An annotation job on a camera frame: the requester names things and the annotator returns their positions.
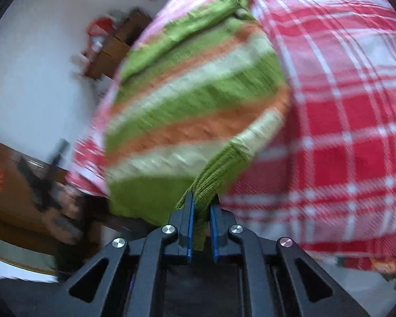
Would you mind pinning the red gift bag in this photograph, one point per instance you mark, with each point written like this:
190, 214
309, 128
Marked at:
100, 26

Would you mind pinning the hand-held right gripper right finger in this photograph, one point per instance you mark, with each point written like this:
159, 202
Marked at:
214, 234

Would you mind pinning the brown wooden desk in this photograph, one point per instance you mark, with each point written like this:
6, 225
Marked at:
118, 43

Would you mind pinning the green striped knit sweater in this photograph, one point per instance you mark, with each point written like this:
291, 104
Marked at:
198, 105

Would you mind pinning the red printed under sheet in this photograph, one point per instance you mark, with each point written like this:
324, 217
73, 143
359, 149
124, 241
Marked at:
376, 264

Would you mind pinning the brown wooden cabinet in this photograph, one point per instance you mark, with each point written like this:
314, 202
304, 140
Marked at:
6, 211

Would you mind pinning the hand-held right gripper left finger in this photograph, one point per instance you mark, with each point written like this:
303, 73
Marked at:
190, 224

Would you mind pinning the red plaid bed sheet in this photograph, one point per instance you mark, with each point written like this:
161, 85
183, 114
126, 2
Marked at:
343, 122

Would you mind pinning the person's left hand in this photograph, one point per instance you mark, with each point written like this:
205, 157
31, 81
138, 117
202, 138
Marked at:
69, 206

